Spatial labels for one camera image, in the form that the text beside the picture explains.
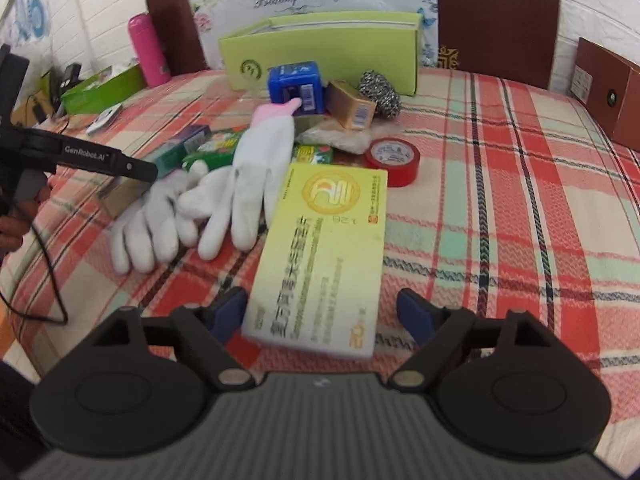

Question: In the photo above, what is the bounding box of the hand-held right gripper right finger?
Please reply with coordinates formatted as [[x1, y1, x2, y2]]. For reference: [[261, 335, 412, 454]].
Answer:
[[390, 288, 556, 392]]

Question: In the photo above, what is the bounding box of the white flat device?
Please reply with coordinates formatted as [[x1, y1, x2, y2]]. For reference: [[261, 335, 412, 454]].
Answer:
[[86, 103, 123, 136]]

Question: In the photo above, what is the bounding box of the black small device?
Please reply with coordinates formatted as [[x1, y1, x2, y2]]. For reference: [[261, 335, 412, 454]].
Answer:
[[59, 63, 83, 92]]

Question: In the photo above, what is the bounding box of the pink bottle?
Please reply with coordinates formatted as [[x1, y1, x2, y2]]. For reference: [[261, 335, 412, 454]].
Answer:
[[127, 12, 172, 88]]

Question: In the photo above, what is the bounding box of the dark green open box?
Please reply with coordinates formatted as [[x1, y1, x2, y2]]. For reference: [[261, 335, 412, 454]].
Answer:
[[60, 65, 146, 116]]

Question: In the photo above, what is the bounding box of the brown cardboard box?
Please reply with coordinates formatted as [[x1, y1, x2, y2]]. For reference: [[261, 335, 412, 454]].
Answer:
[[571, 37, 640, 153]]

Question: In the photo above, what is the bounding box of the tan small box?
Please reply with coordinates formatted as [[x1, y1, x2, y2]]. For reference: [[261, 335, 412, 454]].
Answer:
[[98, 176, 151, 218]]

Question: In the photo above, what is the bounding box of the olive small box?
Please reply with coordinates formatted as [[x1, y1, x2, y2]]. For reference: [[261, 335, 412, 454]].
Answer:
[[294, 114, 328, 133]]

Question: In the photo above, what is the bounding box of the red tape roll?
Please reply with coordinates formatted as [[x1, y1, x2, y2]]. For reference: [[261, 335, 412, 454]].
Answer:
[[363, 137, 421, 188]]

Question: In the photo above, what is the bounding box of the plaid blanket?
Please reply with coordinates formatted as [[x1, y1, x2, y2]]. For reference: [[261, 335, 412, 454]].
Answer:
[[0, 67, 640, 466]]

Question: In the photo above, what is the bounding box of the white glove with pink cuff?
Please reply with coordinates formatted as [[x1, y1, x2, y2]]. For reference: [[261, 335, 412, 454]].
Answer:
[[177, 98, 303, 262]]

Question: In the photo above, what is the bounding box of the blue plastic box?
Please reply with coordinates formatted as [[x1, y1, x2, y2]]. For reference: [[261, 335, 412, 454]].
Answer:
[[267, 61, 326, 115]]

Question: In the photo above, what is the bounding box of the light green cardboard box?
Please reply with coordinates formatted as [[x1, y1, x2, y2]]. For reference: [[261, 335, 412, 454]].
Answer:
[[217, 11, 423, 97]]

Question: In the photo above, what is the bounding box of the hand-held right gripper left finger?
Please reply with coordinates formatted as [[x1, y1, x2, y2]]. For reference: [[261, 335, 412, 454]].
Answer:
[[90, 287, 257, 393]]

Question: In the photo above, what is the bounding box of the steel wool scrubber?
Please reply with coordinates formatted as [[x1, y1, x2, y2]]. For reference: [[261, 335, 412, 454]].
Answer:
[[356, 70, 402, 120]]

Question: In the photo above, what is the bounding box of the green snack packet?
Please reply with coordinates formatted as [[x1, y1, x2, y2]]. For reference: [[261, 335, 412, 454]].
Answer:
[[182, 130, 251, 171]]

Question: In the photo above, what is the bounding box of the yellow medicine box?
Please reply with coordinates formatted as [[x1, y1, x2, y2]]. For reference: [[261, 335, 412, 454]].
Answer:
[[241, 162, 389, 361]]

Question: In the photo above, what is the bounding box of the small green packet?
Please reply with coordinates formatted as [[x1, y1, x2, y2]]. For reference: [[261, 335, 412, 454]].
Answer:
[[292, 144, 335, 166]]

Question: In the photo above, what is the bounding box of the gold small box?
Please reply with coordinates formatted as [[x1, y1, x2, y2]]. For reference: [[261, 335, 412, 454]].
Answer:
[[325, 80, 377, 132]]

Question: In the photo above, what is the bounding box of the teal small box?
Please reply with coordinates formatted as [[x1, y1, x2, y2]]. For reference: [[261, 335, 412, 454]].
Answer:
[[150, 125, 212, 176]]

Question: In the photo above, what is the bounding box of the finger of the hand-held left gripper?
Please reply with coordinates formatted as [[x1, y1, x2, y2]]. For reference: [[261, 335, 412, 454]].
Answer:
[[50, 137, 159, 184]]

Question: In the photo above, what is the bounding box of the person's left hand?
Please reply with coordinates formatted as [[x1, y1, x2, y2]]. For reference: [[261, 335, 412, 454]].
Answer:
[[0, 187, 53, 259]]

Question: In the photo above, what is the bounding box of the black cable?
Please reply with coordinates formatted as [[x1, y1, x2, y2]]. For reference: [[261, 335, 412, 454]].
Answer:
[[0, 210, 69, 325]]

